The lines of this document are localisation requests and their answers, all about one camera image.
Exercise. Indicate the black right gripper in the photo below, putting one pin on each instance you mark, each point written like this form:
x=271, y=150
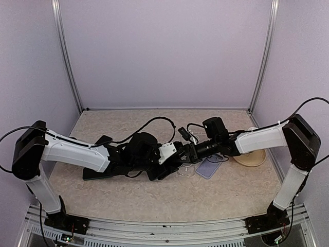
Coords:
x=191, y=154

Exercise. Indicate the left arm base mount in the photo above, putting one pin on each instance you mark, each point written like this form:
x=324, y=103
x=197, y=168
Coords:
x=66, y=222

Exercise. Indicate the black phone upper left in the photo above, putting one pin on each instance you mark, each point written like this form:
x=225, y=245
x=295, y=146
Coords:
x=103, y=140

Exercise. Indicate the black phone lower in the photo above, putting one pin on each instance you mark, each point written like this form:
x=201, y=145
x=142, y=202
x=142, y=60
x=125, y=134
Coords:
x=89, y=174

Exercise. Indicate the clear case with ring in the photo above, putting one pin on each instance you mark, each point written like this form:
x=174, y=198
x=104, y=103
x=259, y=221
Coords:
x=187, y=170

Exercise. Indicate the right aluminium frame post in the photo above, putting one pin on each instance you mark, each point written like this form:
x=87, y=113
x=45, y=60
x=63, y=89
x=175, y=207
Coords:
x=265, y=55

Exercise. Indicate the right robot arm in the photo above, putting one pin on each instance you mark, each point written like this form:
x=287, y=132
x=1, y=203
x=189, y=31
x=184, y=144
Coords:
x=295, y=134

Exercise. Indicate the beige round plate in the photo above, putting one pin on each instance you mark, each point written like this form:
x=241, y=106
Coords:
x=252, y=159

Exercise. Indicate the front aluminium rail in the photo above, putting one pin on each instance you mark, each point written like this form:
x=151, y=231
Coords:
x=229, y=232

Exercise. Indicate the left aluminium frame post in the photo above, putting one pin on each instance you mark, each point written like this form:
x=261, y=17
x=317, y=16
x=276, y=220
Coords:
x=65, y=54

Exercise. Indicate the aluminium frame post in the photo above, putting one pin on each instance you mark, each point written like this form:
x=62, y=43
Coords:
x=65, y=54
x=265, y=55

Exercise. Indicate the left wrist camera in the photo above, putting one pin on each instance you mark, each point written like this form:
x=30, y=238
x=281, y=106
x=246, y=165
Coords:
x=166, y=151

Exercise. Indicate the lavender phone case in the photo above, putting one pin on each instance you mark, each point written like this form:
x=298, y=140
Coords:
x=209, y=166

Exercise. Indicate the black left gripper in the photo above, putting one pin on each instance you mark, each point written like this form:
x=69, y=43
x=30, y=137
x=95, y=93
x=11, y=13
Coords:
x=163, y=172

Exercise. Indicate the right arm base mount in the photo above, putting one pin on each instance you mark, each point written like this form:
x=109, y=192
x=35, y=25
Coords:
x=272, y=219

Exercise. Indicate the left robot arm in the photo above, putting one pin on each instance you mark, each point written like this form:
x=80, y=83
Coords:
x=141, y=153

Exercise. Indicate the black phone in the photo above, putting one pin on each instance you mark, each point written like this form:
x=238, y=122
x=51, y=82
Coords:
x=89, y=174
x=103, y=140

